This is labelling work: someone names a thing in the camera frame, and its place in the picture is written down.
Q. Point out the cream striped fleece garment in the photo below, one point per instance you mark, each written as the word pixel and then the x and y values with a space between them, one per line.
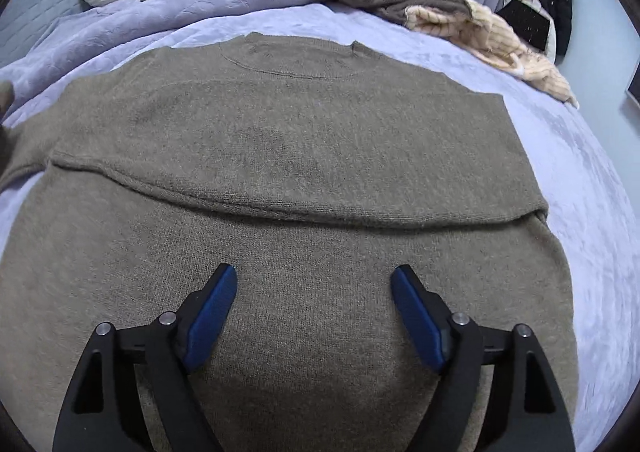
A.
pixel 500 40

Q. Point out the lavender plush blanket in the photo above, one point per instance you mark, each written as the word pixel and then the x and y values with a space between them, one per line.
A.
pixel 575 172

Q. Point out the dark framed panel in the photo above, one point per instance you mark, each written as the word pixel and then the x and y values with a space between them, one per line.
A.
pixel 635 92

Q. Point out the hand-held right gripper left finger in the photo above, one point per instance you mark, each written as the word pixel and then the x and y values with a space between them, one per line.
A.
pixel 212 317

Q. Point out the black speckled cloth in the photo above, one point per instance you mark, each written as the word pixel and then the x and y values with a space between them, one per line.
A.
pixel 525 20

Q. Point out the olive brown knit sweater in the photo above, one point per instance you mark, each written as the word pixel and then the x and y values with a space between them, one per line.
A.
pixel 300 157

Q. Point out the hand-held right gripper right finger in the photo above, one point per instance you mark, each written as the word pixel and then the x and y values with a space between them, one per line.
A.
pixel 417 322

